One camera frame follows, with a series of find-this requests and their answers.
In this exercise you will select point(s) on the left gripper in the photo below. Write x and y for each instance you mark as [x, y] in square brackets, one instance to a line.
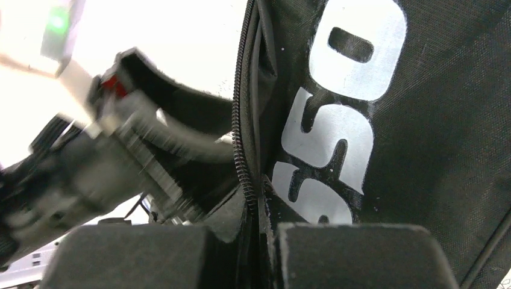
[74, 175]

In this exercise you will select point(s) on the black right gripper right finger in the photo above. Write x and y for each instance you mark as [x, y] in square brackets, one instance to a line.
[302, 255]

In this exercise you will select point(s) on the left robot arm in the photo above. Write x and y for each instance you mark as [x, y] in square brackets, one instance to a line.
[206, 182]

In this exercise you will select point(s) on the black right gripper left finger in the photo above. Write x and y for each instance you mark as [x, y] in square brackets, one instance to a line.
[202, 255]

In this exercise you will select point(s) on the black racket bag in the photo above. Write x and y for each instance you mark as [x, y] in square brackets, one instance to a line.
[367, 112]

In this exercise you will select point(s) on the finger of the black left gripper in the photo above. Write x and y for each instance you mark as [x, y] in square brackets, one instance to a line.
[169, 115]

